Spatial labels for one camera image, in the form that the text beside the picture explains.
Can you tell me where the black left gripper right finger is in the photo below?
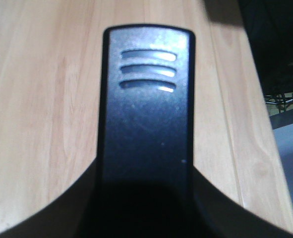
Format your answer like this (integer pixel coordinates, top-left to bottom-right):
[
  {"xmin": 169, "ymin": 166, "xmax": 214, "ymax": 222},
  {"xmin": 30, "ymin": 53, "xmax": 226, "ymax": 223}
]
[{"xmin": 192, "ymin": 168, "xmax": 293, "ymax": 238}]

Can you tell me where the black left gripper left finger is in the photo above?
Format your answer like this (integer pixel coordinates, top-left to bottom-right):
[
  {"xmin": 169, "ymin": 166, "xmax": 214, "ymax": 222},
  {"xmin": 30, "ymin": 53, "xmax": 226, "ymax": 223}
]
[{"xmin": 0, "ymin": 159, "xmax": 96, "ymax": 238}]

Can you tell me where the black stapler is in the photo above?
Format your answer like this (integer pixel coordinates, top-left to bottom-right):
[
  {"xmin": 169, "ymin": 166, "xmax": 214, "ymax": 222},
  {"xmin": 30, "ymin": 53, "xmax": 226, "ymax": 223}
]
[{"xmin": 78, "ymin": 24, "xmax": 195, "ymax": 238}]

